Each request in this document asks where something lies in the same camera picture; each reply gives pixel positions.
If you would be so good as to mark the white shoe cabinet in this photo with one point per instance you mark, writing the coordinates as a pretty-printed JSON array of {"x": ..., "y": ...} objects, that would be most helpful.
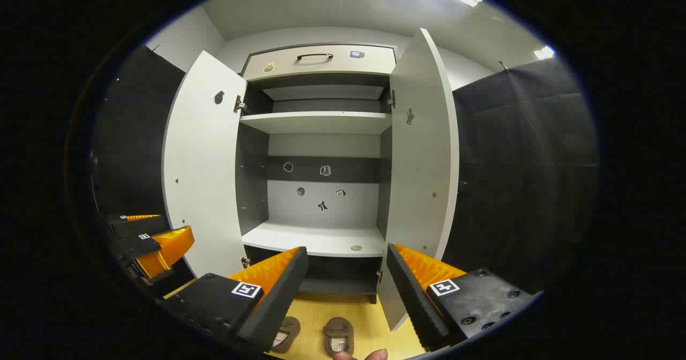
[{"x": 321, "y": 121}]

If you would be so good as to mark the beige cabinet drawer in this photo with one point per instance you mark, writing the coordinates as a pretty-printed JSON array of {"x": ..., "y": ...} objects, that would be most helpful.
[{"x": 321, "y": 66}]

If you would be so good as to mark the brown fuzzy shoe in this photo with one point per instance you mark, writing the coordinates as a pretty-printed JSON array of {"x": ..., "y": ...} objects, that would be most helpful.
[
  {"x": 338, "y": 330},
  {"x": 289, "y": 330}
]

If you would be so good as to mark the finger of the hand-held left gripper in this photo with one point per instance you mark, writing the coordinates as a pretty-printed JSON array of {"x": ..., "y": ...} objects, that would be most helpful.
[
  {"x": 161, "y": 250},
  {"x": 136, "y": 227}
]

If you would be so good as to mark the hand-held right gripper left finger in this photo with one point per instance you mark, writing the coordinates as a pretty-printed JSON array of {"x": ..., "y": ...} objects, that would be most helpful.
[{"x": 278, "y": 301}]

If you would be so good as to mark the white cabinet door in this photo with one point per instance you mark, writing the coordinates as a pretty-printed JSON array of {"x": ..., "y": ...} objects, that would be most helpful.
[
  {"x": 203, "y": 162},
  {"x": 423, "y": 162}
]

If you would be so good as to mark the black backdrop cloth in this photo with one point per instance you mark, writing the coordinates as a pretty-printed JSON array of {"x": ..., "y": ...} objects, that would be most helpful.
[
  {"x": 525, "y": 178},
  {"x": 134, "y": 145}
]

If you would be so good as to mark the small ceiling light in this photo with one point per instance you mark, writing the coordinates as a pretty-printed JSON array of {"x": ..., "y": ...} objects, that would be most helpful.
[{"x": 544, "y": 53}]

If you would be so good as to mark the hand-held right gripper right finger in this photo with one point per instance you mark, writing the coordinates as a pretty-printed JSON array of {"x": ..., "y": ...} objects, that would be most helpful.
[{"x": 415, "y": 301}]

